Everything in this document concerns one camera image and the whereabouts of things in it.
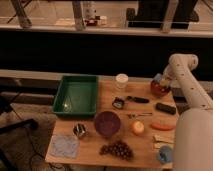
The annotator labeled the red bowl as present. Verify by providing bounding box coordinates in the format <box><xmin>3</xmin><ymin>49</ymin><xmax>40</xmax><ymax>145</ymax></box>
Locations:
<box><xmin>150</xmin><ymin>81</ymin><xmax>171</xmax><ymax>98</ymax></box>

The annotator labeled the black binder clip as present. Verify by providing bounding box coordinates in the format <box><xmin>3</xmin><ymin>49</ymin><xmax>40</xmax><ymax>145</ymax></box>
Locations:
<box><xmin>112</xmin><ymin>97</ymin><xmax>125</xmax><ymax>109</ymax></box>

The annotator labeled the purple bowl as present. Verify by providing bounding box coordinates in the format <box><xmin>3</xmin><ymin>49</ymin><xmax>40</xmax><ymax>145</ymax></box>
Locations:
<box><xmin>94</xmin><ymin>111</ymin><xmax>121</xmax><ymax>137</ymax></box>

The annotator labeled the bunch of dark grapes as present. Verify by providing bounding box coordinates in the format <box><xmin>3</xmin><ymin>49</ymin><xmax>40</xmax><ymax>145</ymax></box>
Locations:
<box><xmin>99</xmin><ymin>140</ymin><xmax>134</xmax><ymax>160</ymax></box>

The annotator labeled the yellow wooden block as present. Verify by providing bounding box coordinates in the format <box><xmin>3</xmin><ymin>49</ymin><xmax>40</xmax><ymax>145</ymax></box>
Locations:
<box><xmin>153</xmin><ymin>134</ymin><xmax>174</xmax><ymax>144</ymax></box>
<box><xmin>154</xmin><ymin>142</ymin><xmax>174</xmax><ymax>149</ymax></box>

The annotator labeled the green plastic tray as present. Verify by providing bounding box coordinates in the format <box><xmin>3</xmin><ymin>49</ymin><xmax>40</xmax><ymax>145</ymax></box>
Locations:
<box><xmin>53</xmin><ymin>76</ymin><xmax>98</xmax><ymax>117</ymax></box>

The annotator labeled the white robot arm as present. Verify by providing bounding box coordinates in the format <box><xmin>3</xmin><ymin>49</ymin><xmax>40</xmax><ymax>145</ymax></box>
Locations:
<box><xmin>163</xmin><ymin>53</ymin><xmax>213</xmax><ymax>171</ymax></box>

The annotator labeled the black rectangular remote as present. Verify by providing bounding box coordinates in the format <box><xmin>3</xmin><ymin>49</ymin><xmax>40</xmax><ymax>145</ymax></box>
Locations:
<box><xmin>155</xmin><ymin>103</ymin><xmax>176</xmax><ymax>115</ymax></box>

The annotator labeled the metal fork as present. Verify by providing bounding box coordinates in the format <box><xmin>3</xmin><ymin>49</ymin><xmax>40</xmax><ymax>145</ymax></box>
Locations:
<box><xmin>127</xmin><ymin>113</ymin><xmax>153</xmax><ymax>119</ymax></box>

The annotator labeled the small metal cup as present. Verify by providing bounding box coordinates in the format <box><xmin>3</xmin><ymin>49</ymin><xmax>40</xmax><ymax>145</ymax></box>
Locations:
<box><xmin>73</xmin><ymin>123</ymin><xmax>86</xmax><ymax>138</ymax></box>

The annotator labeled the blue sponge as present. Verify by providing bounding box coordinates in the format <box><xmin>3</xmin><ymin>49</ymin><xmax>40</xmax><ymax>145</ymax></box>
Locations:
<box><xmin>153</xmin><ymin>73</ymin><xmax>162</xmax><ymax>83</ymax></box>

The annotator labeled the orange carrot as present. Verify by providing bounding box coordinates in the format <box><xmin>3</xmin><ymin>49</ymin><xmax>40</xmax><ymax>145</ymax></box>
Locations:
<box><xmin>150</xmin><ymin>123</ymin><xmax>175</xmax><ymax>131</ymax></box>

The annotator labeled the white plastic cup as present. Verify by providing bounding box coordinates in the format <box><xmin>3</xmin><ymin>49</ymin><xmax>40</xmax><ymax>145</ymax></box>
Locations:
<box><xmin>115</xmin><ymin>73</ymin><xmax>128</xmax><ymax>89</ymax></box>

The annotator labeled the black handled knife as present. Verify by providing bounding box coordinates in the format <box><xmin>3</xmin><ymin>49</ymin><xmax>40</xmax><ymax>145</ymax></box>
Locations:
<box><xmin>126</xmin><ymin>96</ymin><xmax>149</xmax><ymax>103</ymax></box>

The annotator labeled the yellow apple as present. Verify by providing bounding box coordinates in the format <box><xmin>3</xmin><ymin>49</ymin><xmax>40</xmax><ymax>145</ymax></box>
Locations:
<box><xmin>131</xmin><ymin>120</ymin><xmax>145</xmax><ymax>136</ymax></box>

